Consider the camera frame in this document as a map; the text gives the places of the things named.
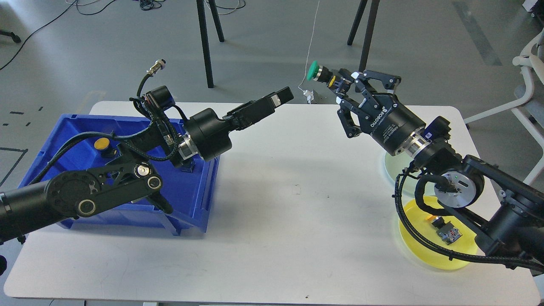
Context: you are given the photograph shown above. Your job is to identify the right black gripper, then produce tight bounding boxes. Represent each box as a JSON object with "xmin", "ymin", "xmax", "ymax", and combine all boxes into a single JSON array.
[{"xmin": 336, "ymin": 70, "xmax": 425, "ymax": 156}]

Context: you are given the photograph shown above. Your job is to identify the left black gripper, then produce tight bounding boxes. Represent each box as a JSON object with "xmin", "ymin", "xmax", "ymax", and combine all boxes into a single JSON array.
[{"xmin": 184, "ymin": 86, "xmax": 294, "ymax": 161}]

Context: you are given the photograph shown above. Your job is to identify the green push button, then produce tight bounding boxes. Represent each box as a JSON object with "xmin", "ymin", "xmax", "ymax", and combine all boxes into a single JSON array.
[
  {"xmin": 306, "ymin": 60, "xmax": 355, "ymax": 96},
  {"xmin": 176, "ymin": 158, "xmax": 196, "ymax": 173}
]

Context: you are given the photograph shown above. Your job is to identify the yellow push button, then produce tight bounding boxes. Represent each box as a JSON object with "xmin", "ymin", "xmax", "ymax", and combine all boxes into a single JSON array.
[{"xmin": 425, "ymin": 215, "xmax": 462, "ymax": 245}]

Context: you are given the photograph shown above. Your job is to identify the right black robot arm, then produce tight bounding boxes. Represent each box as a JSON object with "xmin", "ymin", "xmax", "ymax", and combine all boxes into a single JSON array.
[{"xmin": 325, "ymin": 68, "xmax": 543, "ymax": 272}]

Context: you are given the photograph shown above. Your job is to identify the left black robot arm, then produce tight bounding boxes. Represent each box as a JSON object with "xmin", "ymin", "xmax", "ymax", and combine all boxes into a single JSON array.
[{"xmin": 1, "ymin": 60, "xmax": 294, "ymax": 244}]

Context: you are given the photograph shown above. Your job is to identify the light green plate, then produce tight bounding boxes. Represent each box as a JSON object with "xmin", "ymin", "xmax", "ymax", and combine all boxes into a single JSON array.
[{"xmin": 384, "ymin": 151, "xmax": 421, "ymax": 196}]

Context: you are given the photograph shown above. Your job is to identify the yellow plate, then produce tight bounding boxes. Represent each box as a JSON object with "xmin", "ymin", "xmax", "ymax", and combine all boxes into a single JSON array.
[{"xmin": 399, "ymin": 199, "xmax": 479, "ymax": 270}]

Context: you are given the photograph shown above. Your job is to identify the yellow button at bin front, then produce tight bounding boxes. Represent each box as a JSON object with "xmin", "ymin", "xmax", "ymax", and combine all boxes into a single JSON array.
[{"xmin": 93, "ymin": 137, "xmax": 117, "ymax": 159}]

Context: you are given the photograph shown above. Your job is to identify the black stand leg right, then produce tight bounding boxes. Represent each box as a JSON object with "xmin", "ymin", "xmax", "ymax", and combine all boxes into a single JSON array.
[{"xmin": 346, "ymin": 0, "xmax": 380, "ymax": 72}]

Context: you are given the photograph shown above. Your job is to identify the black stand leg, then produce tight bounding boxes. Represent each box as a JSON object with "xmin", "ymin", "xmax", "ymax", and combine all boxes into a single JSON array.
[
  {"xmin": 196, "ymin": 0, "xmax": 225, "ymax": 88},
  {"xmin": 346, "ymin": 0, "xmax": 380, "ymax": 72}
]

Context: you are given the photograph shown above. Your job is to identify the black stand leg left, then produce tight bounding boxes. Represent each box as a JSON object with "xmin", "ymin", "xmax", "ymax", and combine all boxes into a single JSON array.
[{"xmin": 196, "ymin": 0, "xmax": 225, "ymax": 88}]

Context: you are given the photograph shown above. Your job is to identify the blue plastic bin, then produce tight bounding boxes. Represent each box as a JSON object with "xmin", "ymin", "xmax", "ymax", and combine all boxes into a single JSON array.
[{"xmin": 20, "ymin": 114, "xmax": 219, "ymax": 235}]

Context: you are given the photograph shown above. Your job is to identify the white cable with plug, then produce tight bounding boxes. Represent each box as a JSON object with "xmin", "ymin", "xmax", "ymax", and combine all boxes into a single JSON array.
[{"xmin": 297, "ymin": 0, "xmax": 320, "ymax": 105}]

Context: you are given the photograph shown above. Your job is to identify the black floor cables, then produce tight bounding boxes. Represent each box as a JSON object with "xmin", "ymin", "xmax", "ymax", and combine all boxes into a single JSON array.
[{"xmin": 0, "ymin": 0, "xmax": 247, "ymax": 73}]

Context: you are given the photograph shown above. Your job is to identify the white chair frame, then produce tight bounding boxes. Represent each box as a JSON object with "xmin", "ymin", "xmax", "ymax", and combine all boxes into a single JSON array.
[{"xmin": 463, "ymin": 30, "xmax": 544, "ymax": 185}]

